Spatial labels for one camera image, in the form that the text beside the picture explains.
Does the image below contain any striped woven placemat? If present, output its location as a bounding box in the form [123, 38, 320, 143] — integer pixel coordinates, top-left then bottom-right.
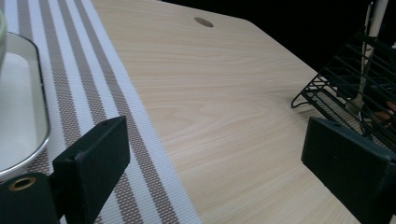
[0, 0, 204, 224]

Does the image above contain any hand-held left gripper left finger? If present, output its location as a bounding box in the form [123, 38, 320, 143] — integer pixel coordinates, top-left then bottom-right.
[0, 115, 132, 224]

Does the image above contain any white plate with dark rim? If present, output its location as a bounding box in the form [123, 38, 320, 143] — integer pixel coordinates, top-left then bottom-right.
[0, 31, 51, 183]

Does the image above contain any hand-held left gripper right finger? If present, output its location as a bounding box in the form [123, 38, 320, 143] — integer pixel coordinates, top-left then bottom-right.
[300, 117, 396, 224]

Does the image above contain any black wire dish rack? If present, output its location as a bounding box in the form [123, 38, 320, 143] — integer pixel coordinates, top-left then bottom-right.
[290, 31, 396, 153]

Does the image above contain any pale green glass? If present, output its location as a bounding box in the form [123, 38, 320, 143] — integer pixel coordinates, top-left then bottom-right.
[0, 8, 7, 68]

